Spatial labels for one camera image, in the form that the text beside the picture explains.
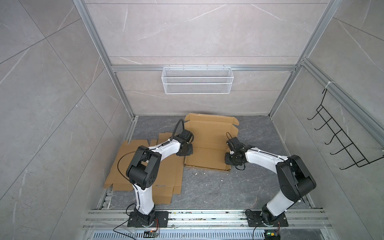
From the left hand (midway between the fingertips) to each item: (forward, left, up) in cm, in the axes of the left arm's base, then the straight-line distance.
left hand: (188, 148), depth 97 cm
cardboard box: (+6, -15, +8) cm, 18 cm away
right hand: (-8, -25, -2) cm, 26 cm away
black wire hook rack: (-27, -69, +31) cm, 80 cm away
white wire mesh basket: (+38, -5, +26) cm, 47 cm away
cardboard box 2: (-20, +11, -3) cm, 24 cm away
